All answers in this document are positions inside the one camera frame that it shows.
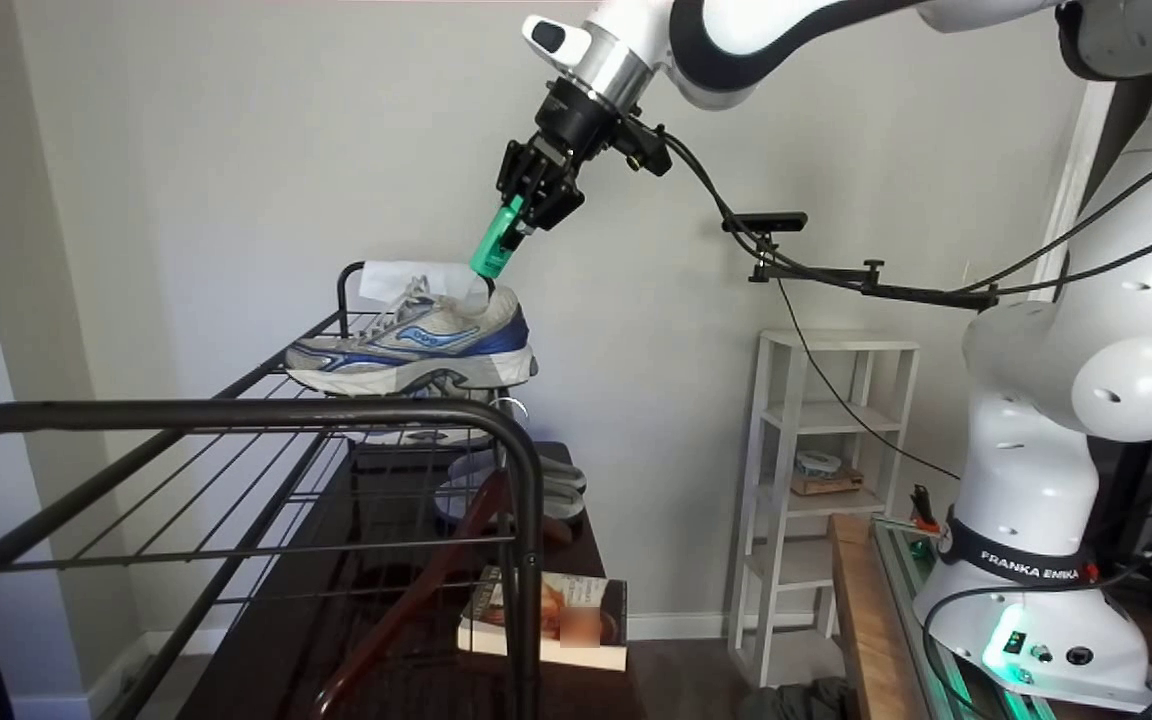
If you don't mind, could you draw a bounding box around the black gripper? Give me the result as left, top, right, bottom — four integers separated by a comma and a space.
488, 77, 676, 232

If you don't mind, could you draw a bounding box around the green plastic bottle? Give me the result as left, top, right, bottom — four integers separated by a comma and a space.
468, 193, 532, 287

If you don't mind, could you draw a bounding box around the white blue sneaker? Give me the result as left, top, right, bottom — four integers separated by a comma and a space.
330, 419, 509, 452
283, 280, 539, 404

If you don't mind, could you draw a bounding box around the black metal shoe rack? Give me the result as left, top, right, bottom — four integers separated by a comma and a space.
0, 255, 549, 720

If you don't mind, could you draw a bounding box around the grey slipper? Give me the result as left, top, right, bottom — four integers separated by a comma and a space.
519, 443, 593, 526
431, 443, 529, 534

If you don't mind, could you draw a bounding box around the white shelf unit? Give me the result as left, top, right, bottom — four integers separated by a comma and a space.
723, 327, 926, 691

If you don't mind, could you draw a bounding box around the Sarah Dunant paperback book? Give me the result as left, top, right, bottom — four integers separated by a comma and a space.
453, 568, 636, 677

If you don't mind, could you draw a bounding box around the brown wooden stick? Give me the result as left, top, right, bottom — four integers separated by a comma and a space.
313, 467, 517, 720

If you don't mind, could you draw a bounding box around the dark wooden dresser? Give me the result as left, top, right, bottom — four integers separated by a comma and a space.
172, 437, 649, 720

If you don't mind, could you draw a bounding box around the light wooden table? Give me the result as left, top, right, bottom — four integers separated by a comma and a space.
826, 513, 919, 720

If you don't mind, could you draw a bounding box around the black stereo camera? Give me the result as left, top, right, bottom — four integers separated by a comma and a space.
719, 208, 810, 239

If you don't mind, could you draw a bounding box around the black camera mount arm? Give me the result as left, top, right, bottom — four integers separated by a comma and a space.
738, 232, 1012, 314

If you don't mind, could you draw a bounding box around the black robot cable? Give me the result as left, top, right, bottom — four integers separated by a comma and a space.
661, 123, 1152, 488

